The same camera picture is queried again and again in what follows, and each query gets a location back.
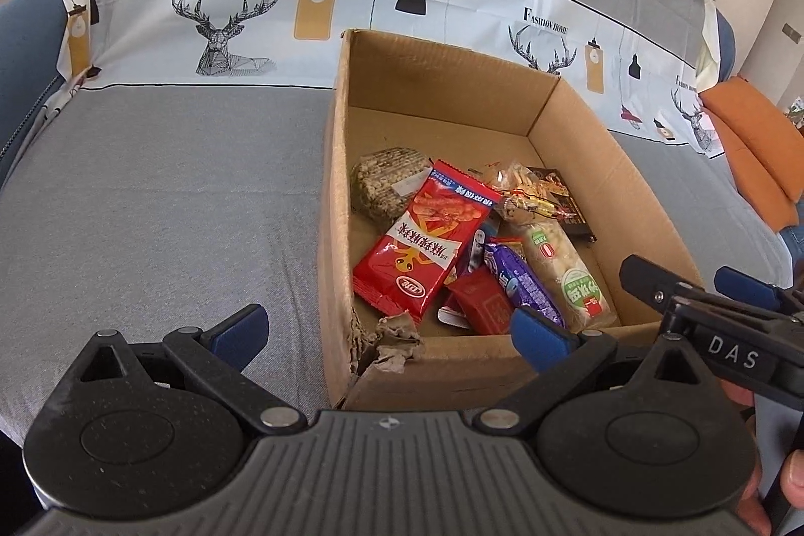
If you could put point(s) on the red shrimp snack packet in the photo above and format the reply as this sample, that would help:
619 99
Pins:
406 268

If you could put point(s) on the gold milk candy bar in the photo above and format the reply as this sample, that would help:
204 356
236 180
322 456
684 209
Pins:
472 257

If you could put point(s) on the white green rice cracker pack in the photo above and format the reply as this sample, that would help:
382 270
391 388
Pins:
558 266

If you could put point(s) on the clear bag of round crackers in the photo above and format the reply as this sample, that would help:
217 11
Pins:
523 196

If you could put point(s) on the round seed cracker pack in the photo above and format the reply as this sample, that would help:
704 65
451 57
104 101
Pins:
382 183

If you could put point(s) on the grey deer print sofa cover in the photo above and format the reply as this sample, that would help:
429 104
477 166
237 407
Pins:
148 208

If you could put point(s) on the wall switch plate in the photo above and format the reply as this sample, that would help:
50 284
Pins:
791 33

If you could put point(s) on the orange cushion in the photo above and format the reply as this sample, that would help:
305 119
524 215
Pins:
763 150

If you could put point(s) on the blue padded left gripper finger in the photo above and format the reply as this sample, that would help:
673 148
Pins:
740 287

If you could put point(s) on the purple candy bar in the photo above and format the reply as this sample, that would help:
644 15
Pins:
519 282

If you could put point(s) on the cardboard box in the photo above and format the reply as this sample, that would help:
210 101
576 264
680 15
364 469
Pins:
383 349

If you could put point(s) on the person's right hand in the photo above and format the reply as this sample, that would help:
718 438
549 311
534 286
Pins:
749 508

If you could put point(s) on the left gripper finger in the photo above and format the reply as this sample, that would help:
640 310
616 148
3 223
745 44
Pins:
653 285

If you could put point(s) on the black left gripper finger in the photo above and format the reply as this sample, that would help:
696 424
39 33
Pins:
212 364
564 364

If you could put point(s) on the small red snack packet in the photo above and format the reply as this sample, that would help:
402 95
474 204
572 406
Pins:
483 302

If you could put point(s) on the dark brown chocolate bar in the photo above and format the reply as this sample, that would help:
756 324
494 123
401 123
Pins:
567 211

